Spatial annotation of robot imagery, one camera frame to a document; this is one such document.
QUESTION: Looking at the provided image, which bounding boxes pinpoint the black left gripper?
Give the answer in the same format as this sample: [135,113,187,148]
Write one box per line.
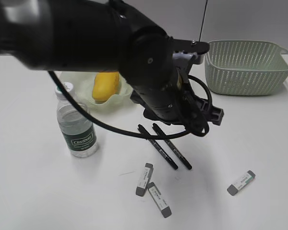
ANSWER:
[130,69,224,138]

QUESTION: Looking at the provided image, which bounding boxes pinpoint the black marker pen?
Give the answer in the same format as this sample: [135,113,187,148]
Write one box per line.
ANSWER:
[138,125,178,170]
[152,123,192,170]

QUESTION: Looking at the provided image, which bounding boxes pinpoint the yellow mango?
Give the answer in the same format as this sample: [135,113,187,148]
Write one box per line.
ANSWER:
[92,72,120,102]

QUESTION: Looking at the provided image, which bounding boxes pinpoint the grey white eraser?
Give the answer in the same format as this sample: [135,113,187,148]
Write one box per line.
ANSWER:
[147,182,172,218]
[135,163,153,196]
[227,170,256,196]

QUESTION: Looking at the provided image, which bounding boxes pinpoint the clear water bottle green label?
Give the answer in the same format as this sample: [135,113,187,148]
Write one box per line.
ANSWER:
[55,87,98,158]

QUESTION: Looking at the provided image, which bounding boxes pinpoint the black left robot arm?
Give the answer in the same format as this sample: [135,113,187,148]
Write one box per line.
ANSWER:
[0,0,224,139]

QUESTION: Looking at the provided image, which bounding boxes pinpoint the pale green plastic basket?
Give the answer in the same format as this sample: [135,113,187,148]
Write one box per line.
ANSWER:
[205,40,288,96]

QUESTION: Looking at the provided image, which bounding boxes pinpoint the frosted green ruffled plate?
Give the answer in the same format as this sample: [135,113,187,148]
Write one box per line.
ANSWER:
[60,71,132,110]

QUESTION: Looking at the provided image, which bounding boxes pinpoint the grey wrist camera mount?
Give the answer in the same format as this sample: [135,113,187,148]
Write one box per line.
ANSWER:
[173,39,210,65]

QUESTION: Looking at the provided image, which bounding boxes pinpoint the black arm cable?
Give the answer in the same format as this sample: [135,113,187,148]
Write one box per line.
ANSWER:
[48,70,213,139]

